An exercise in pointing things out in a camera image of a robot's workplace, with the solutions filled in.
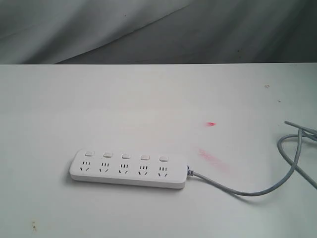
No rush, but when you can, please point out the white five-outlet power strip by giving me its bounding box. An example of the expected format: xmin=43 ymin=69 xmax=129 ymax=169
xmin=69 ymin=148 xmax=188 ymax=189

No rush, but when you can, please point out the grey backdrop cloth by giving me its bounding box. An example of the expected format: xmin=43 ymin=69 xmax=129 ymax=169
xmin=0 ymin=0 xmax=317 ymax=64

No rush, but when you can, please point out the grey power cable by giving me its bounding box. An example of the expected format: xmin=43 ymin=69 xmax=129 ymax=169
xmin=186 ymin=120 xmax=317 ymax=197

